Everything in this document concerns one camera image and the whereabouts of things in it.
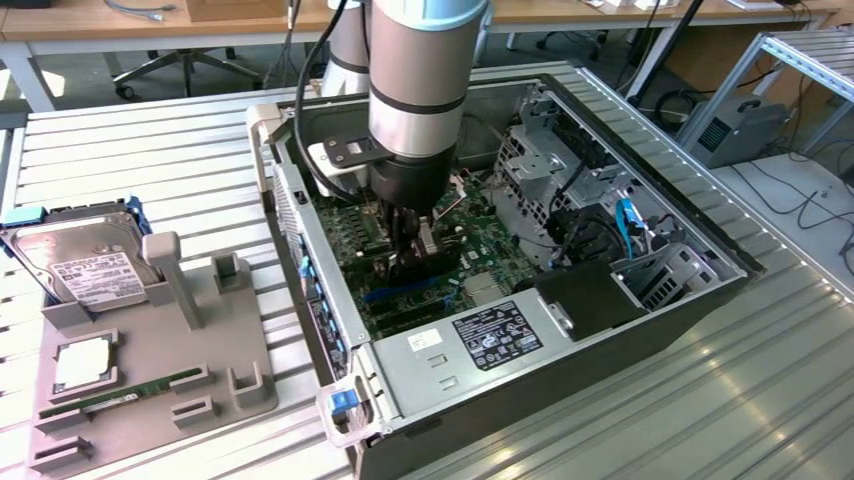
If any silver CPU chip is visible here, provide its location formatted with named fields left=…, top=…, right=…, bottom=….
left=52, top=341, right=116, bottom=390

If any wooden desk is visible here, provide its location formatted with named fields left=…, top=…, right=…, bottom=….
left=489, top=0, right=840, bottom=52
left=0, top=0, right=335, bottom=114

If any grey network cable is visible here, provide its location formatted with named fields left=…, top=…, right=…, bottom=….
left=104, top=0, right=180, bottom=22

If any open metal socket cover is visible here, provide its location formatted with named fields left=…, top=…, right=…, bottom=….
left=436, top=172, right=469, bottom=222

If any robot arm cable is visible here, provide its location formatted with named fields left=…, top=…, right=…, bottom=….
left=291, top=0, right=352, bottom=197

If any green Dell motherboard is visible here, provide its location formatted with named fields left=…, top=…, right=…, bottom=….
left=312, top=167, right=543, bottom=337

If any silver finned chipset heatsink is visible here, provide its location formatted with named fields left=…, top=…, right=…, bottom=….
left=461, top=276, right=503, bottom=307

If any blue data wire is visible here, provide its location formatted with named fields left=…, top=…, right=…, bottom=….
left=615, top=196, right=650, bottom=262

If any loose green RAM stick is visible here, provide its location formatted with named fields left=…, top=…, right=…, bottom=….
left=37, top=367, right=204, bottom=420

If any silver power supply with label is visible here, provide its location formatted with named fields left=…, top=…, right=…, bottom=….
left=368, top=286, right=576, bottom=420

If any grey control box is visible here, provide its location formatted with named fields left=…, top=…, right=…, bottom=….
left=675, top=93, right=794, bottom=170

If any open black PC case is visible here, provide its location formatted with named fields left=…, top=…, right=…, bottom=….
left=245, top=72, right=767, bottom=480

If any aluminium frame rack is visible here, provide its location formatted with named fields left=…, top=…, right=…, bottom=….
left=691, top=26, right=854, bottom=157

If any black Nvidia graphics card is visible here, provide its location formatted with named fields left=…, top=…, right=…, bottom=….
left=385, top=219, right=464, bottom=294

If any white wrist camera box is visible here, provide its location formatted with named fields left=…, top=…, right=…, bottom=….
left=305, top=134, right=396, bottom=200

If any grey plastic parts rack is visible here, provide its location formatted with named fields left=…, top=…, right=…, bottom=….
left=29, top=232, right=281, bottom=477

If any open silver disk bay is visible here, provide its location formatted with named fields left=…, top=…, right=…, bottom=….
left=611, top=238, right=747, bottom=312

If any black plastic shroud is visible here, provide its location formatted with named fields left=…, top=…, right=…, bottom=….
left=511, top=261, right=650, bottom=342

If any black power wire bundle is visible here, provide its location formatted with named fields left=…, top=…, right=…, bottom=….
left=548, top=206, right=627, bottom=270

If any coiled black cable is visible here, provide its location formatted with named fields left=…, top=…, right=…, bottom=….
left=655, top=88, right=696, bottom=127

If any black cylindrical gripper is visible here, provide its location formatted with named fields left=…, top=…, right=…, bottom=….
left=368, top=144, right=460, bottom=215

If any hard disk in blue carrier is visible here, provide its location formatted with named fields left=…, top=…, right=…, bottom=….
left=0, top=196, right=166, bottom=315

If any black stand pole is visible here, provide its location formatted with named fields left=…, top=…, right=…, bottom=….
left=624, top=0, right=707, bottom=110

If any blue expansion slot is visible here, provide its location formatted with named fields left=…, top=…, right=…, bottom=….
left=361, top=283, right=436, bottom=305

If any perforated silver disk bay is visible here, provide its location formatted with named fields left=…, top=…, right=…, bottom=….
left=495, top=81, right=643, bottom=212

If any office chair base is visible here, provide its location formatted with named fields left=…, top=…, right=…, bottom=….
left=110, top=46, right=263, bottom=100
left=535, top=28, right=609, bottom=62

